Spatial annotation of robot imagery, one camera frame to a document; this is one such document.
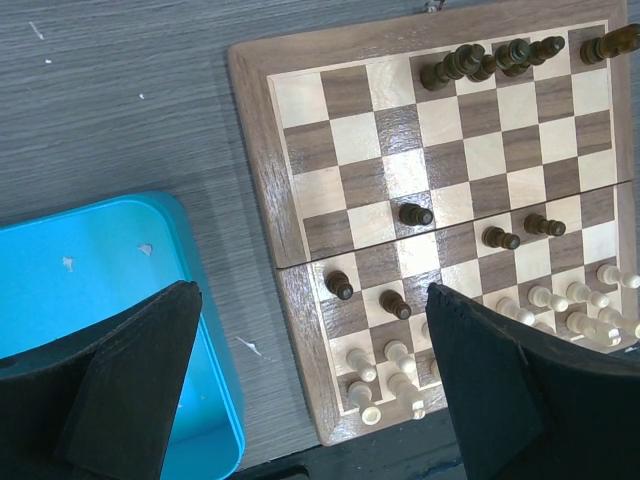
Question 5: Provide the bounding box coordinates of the dark bishop chess piece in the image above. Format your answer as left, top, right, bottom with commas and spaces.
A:
521, 36, 566, 68

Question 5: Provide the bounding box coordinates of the white pawn front left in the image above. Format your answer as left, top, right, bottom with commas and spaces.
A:
346, 348, 377, 383

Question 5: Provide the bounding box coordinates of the white piece far right back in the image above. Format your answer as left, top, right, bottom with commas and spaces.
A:
597, 306, 640, 339

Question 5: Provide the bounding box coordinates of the dark pawn left edge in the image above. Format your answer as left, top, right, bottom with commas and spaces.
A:
325, 270, 354, 300

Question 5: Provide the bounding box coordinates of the dark king chess piece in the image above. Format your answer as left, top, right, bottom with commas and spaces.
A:
420, 44, 485, 91

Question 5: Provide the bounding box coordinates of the dark pawn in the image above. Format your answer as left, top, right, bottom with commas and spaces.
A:
524, 213, 566, 237
481, 226, 521, 250
379, 290, 412, 320

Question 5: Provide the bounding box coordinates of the dark queen chess piece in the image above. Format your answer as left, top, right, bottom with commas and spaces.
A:
467, 38, 530, 83

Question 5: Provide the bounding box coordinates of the dark knight chess piece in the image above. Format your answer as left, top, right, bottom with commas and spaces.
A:
580, 23, 640, 65

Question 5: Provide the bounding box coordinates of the dark pawn middle right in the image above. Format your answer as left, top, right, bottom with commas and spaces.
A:
524, 213, 566, 237

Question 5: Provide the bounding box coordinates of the white pawn right middle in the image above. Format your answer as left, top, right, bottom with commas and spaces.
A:
527, 285, 569, 312

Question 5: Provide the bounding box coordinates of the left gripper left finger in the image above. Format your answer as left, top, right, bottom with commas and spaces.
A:
1, 281, 203, 479

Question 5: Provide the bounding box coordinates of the white pawn far right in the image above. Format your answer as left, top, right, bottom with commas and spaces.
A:
596, 264, 640, 289

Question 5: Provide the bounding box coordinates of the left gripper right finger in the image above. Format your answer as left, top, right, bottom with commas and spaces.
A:
426, 283, 639, 479

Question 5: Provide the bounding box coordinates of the dark pawn centre board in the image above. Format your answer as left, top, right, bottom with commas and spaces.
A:
399, 203, 434, 226

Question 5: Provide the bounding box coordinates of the blue plastic tray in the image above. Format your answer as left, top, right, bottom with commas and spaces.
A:
1, 192, 246, 479

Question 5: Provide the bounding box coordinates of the dark pawn lower left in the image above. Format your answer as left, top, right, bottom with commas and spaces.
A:
379, 290, 412, 320

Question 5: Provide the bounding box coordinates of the wooden chess board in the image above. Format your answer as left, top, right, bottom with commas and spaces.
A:
228, 1, 639, 445

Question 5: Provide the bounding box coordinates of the white back piece left corner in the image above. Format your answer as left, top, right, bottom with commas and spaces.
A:
348, 381, 382, 426

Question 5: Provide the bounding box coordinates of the white pawn right group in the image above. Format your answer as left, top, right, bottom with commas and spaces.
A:
496, 297, 535, 326

